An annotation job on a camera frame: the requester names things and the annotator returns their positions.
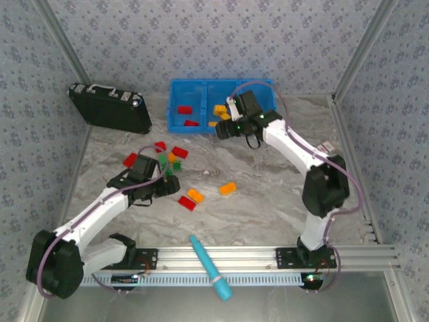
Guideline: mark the black hard case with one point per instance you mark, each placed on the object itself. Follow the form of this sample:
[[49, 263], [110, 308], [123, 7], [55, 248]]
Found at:
[[110, 109]]

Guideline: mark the aluminium side rail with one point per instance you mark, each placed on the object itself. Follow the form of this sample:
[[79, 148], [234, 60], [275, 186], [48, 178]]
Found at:
[[347, 144]]

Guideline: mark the aluminium frame post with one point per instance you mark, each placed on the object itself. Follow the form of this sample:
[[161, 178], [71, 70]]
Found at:
[[63, 40], [365, 47]]

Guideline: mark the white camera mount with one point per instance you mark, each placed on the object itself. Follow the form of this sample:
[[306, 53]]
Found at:
[[156, 171], [234, 109]]

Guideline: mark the teal marker pen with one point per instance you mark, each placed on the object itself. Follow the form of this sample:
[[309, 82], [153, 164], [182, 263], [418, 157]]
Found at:
[[211, 268]]

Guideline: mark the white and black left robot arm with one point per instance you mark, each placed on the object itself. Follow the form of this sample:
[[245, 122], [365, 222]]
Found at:
[[97, 211]]

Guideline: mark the small green lego brick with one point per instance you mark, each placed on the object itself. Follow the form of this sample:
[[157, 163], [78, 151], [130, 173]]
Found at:
[[176, 165]]

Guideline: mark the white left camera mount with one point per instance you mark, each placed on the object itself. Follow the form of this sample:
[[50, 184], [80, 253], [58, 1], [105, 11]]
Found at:
[[156, 171]]

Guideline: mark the small orange lego brick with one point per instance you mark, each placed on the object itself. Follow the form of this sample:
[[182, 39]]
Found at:
[[172, 157]]

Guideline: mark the small circuit board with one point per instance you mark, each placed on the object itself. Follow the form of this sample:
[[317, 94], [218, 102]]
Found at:
[[124, 279], [311, 278]]

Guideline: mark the blue plastic bin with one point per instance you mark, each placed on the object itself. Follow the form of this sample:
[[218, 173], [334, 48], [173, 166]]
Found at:
[[214, 94], [266, 97], [184, 94]]

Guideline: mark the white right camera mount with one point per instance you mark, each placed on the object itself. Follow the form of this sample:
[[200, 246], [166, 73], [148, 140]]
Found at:
[[234, 109]]

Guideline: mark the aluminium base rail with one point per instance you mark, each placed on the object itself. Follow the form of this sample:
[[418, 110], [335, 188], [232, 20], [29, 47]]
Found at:
[[234, 256]]

